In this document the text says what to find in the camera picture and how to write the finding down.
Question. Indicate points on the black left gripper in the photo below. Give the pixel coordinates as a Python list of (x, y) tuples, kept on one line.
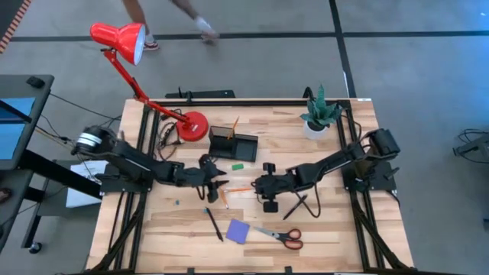
[(193, 176)]

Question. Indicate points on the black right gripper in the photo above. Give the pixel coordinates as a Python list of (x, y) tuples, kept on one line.
[(280, 183)]

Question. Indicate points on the orange pencil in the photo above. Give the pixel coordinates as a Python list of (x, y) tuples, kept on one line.
[(240, 189), (224, 199), (234, 128)]

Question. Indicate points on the green eraser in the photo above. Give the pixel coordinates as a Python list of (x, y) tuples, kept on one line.
[(237, 167)]

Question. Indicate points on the black pen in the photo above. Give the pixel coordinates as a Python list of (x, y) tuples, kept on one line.
[(214, 225), (295, 207)]

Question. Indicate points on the black mesh desk organizer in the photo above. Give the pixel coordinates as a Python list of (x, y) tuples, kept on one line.
[(244, 147)]

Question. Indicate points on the purple sticky note pad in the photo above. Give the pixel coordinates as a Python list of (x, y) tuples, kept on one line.
[(237, 231)]

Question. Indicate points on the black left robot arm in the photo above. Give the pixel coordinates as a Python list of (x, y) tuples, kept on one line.
[(130, 158)]

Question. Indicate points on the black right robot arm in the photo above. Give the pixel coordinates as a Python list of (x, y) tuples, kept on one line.
[(324, 168)]

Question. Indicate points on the red desk lamp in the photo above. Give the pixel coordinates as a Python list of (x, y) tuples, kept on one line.
[(193, 128)]

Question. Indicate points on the green plant in white pot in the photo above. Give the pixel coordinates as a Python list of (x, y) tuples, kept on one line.
[(314, 133)]

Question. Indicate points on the white paper sheet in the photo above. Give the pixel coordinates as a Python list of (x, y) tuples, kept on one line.
[(80, 198)]

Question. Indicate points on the grey rolling desk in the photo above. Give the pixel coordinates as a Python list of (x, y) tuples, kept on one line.
[(42, 114)]

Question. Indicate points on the person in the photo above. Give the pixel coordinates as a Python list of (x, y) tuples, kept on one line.
[(133, 11)]

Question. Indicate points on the black computer mouse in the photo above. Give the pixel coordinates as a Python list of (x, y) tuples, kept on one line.
[(35, 81)]

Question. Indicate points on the blue monitor screen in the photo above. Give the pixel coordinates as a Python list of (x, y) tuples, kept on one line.
[(15, 133)]

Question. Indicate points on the black ramp with striped edge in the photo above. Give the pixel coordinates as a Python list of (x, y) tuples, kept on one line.
[(7, 15)]

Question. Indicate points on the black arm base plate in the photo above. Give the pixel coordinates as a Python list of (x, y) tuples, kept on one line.
[(382, 179), (114, 183)]

